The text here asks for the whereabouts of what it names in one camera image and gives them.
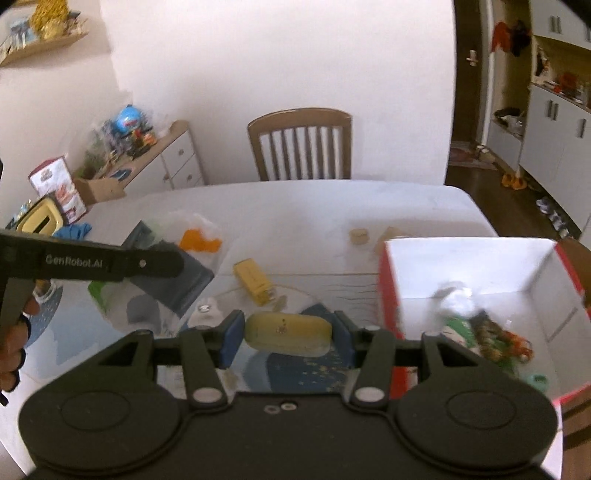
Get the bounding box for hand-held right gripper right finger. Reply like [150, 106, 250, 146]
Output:
[334, 310, 503, 410]

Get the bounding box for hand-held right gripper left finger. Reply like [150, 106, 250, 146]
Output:
[93, 309, 245, 410]

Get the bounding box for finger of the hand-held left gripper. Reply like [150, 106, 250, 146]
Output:
[130, 244, 184, 281]

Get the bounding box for green white plush toy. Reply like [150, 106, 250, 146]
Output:
[442, 318, 482, 348]

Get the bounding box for red shoebox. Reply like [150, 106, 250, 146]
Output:
[375, 237, 591, 403]

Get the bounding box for person's left hand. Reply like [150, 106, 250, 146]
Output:
[0, 295, 41, 394]

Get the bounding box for blue cloth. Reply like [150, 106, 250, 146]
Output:
[52, 222, 93, 241]

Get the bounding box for dark blue pouch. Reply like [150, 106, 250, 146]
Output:
[124, 220, 216, 320]

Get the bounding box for yellow black container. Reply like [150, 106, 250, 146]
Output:
[15, 195, 66, 237]

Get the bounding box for yellow cardboard box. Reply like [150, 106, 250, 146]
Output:
[232, 259, 274, 306]

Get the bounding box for red white toy box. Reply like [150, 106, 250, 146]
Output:
[28, 156, 87, 223]

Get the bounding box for white wooden sideboard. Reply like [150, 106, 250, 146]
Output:
[73, 120, 207, 205]

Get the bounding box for white crumpled wrapper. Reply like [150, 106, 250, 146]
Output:
[433, 281, 477, 320]

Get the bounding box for blue round toy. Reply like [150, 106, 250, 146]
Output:
[115, 104, 149, 138]

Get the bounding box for wooden slatted chair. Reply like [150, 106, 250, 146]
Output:
[246, 108, 353, 182]

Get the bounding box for grey shoes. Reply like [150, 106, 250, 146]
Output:
[534, 196, 572, 239]

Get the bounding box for dark wooden door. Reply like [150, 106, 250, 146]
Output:
[450, 0, 491, 148]

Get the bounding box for red hanging garment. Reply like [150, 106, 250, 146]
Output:
[491, 20, 512, 55]

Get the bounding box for black hanging cap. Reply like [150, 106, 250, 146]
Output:
[510, 20, 533, 57]

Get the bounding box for brown bead string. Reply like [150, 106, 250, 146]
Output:
[475, 313, 509, 361]

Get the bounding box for red orange keychain toy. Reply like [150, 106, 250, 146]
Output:
[502, 330, 533, 363]

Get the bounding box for wooden wall shelf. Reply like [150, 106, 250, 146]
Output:
[0, 17, 89, 68]

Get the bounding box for white wall cabinet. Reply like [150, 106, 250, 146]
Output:
[486, 0, 591, 232]

